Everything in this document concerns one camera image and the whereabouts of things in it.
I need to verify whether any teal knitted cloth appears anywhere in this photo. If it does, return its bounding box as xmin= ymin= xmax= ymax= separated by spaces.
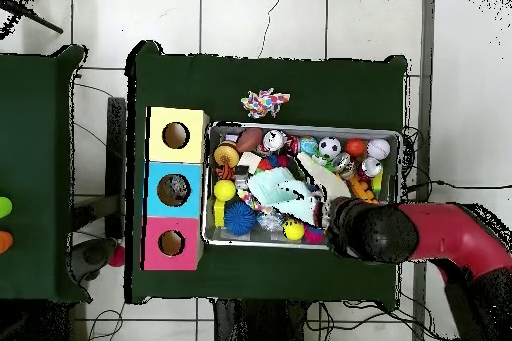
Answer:
xmin=246 ymin=167 xmax=321 ymax=227

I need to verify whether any cream knitted cloth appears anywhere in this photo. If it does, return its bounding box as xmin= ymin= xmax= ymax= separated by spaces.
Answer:
xmin=297 ymin=151 xmax=353 ymax=202

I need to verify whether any wooden box with three holes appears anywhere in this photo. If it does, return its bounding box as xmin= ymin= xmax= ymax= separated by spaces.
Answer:
xmin=139 ymin=106 xmax=211 ymax=272

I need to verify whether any shallow clear mesh bin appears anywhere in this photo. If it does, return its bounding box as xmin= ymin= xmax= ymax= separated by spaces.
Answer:
xmin=201 ymin=120 xmax=403 ymax=253

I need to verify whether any brown toy football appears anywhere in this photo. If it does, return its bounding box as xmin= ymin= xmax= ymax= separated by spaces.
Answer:
xmin=235 ymin=127 xmax=265 ymax=153

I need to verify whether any wooden burger toy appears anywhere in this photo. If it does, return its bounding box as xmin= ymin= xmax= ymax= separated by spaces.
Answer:
xmin=212 ymin=140 xmax=241 ymax=169

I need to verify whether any small blue spiky ball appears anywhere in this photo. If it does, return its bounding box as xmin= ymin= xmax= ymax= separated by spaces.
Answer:
xmin=223 ymin=201 xmax=258 ymax=237

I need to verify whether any yellow smiley ball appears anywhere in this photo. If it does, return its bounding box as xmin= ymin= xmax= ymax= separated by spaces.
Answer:
xmin=282 ymin=218 xmax=306 ymax=242

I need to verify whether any black and white soccer ball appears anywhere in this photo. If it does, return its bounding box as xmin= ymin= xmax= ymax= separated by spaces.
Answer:
xmin=318 ymin=136 xmax=342 ymax=159

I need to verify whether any dark green table cloth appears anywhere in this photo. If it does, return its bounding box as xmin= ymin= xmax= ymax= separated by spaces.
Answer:
xmin=0 ymin=44 xmax=91 ymax=303
xmin=124 ymin=39 xmax=409 ymax=310

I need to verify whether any smooth orange ball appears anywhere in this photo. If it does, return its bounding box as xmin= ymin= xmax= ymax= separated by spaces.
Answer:
xmin=344 ymin=137 xmax=368 ymax=159

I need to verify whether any white baseball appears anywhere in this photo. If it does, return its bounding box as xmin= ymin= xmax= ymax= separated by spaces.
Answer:
xmin=366 ymin=137 xmax=392 ymax=161

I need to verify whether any black upright panel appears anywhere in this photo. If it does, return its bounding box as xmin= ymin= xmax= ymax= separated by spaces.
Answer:
xmin=105 ymin=96 xmax=127 ymax=240

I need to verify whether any red ball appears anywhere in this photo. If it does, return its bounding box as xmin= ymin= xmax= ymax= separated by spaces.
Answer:
xmin=106 ymin=244 xmax=126 ymax=268

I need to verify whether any grey rounded object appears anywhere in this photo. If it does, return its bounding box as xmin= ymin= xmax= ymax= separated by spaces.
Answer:
xmin=69 ymin=237 xmax=118 ymax=283

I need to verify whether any orange round object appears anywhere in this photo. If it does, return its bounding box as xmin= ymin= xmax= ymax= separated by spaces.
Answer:
xmin=0 ymin=230 xmax=14 ymax=255

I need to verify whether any black rod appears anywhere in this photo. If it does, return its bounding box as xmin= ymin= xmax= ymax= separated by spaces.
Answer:
xmin=0 ymin=0 xmax=64 ymax=35

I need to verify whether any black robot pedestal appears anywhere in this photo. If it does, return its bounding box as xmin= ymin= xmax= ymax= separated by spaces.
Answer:
xmin=213 ymin=298 xmax=309 ymax=341

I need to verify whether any black cable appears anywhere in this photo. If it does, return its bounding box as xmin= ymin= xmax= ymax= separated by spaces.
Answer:
xmin=405 ymin=179 xmax=512 ymax=194

